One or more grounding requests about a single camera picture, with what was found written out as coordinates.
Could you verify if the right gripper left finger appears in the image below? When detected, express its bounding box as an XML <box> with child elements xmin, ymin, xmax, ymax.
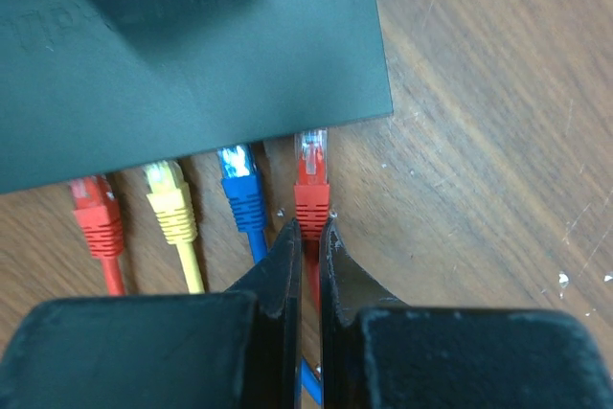
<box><xmin>1</xmin><ymin>221</ymin><xmax>302</xmax><ymax>408</ymax></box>

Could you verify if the yellow ethernet cable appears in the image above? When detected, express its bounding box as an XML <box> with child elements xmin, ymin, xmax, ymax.
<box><xmin>142</xmin><ymin>159</ymin><xmax>206</xmax><ymax>295</ymax></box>

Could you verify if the black network switch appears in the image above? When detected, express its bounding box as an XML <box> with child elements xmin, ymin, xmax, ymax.
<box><xmin>1</xmin><ymin>0</ymin><xmax>393</xmax><ymax>193</ymax></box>

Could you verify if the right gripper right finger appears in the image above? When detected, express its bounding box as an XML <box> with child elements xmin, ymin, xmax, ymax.
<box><xmin>319</xmin><ymin>220</ymin><xmax>612</xmax><ymax>408</ymax></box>

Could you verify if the blue ethernet cable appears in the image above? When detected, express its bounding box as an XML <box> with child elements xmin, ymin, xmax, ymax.
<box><xmin>216</xmin><ymin>143</ymin><xmax>325</xmax><ymax>408</ymax></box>

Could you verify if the red ethernet cable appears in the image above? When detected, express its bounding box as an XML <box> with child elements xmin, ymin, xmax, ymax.
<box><xmin>292</xmin><ymin>126</ymin><xmax>332</xmax><ymax>314</ymax></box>
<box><xmin>67</xmin><ymin>174</ymin><xmax>126</xmax><ymax>297</ymax></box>

